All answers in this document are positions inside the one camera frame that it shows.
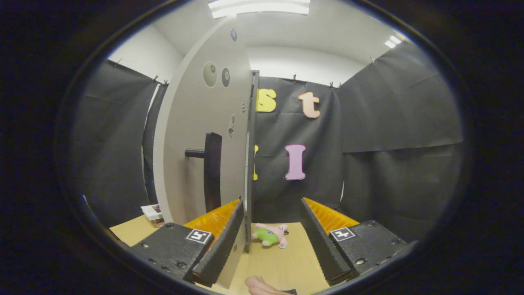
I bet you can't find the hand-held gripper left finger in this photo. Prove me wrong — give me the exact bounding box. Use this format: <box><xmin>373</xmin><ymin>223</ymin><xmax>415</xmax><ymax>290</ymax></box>
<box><xmin>130</xmin><ymin>197</ymin><xmax>245</xmax><ymax>287</ymax></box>

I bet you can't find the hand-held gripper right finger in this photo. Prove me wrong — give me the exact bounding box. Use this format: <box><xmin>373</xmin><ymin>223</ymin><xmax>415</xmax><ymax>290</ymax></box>
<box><xmin>301</xmin><ymin>197</ymin><xmax>419</xmax><ymax>286</ymax></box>

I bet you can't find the black door handle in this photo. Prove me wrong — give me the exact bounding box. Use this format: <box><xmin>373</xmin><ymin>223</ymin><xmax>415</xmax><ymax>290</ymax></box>
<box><xmin>185</xmin><ymin>132</ymin><xmax>223</xmax><ymax>213</ymax></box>

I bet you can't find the dark grey shoe cabinet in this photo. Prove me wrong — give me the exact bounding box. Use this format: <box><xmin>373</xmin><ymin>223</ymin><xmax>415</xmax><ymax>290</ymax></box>
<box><xmin>244</xmin><ymin>70</ymin><xmax>260</xmax><ymax>253</ymax></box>

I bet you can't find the beige shoe cabinet door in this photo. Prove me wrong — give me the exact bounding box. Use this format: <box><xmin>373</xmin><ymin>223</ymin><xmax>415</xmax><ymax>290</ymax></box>
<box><xmin>152</xmin><ymin>18</ymin><xmax>253</xmax><ymax>289</ymax></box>

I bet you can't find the pink green plush toy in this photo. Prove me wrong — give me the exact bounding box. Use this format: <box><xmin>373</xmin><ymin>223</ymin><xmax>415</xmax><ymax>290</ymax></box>
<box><xmin>252</xmin><ymin>223</ymin><xmax>289</xmax><ymax>249</ymax></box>

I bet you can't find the white booklet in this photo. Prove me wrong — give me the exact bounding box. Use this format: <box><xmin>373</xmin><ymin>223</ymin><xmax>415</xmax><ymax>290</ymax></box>
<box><xmin>141</xmin><ymin>204</ymin><xmax>165</xmax><ymax>225</ymax></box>

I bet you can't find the black backdrop cloth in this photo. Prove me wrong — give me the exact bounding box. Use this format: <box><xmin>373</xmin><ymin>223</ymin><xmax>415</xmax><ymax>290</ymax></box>
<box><xmin>80</xmin><ymin>41</ymin><xmax>465</xmax><ymax>242</ymax></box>

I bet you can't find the long ceiling light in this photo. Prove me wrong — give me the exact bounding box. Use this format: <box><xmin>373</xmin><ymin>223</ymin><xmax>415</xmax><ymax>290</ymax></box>
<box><xmin>208</xmin><ymin>0</ymin><xmax>311</xmax><ymax>19</ymax></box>

